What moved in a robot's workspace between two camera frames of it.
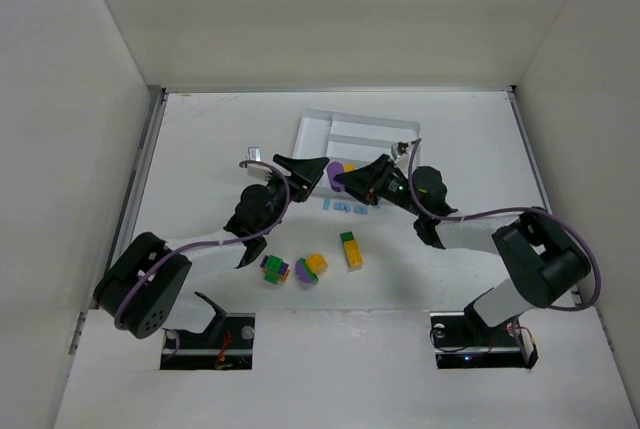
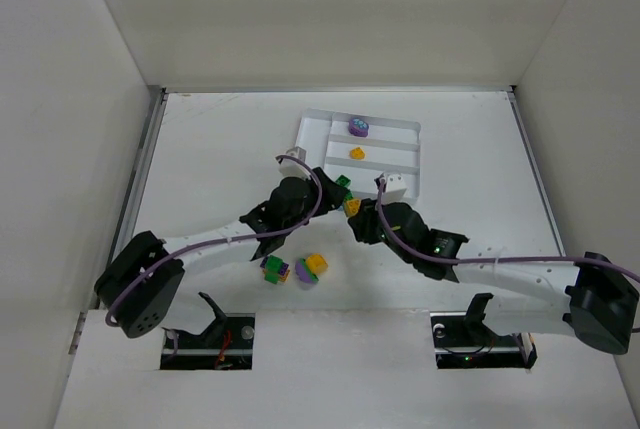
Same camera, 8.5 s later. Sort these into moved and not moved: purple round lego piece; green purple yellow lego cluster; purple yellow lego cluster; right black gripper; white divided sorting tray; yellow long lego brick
Moved: right black gripper; yellow long lego brick; purple round lego piece
Not moved: green purple yellow lego cluster; white divided sorting tray; purple yellow lego cluster
